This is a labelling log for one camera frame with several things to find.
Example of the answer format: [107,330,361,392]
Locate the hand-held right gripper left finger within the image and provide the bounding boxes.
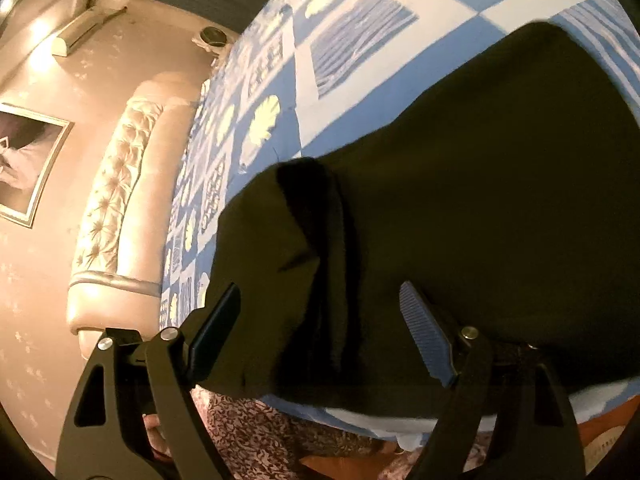
[55,282,243,480]

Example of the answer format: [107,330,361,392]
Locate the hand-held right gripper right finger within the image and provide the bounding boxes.
[399,281,587,480]

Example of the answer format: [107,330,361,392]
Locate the black pants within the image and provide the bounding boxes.
[192,21,640,426]

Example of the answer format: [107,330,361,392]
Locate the person's floral patterned clothing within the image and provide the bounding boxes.
[142,385,496,480]

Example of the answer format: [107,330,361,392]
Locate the cream tufted headboard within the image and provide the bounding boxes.
[67,71,211,361]

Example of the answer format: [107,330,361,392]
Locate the blue patterned bed sheet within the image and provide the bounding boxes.
[157,0,640,448]

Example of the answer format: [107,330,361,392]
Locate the small round fan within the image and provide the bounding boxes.
[192,26,228,56]

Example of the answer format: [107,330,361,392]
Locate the framed wall picture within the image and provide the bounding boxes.
[0,102,76,228]

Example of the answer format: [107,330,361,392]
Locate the white wall air conditioner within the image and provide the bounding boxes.
[52,7,128,56]

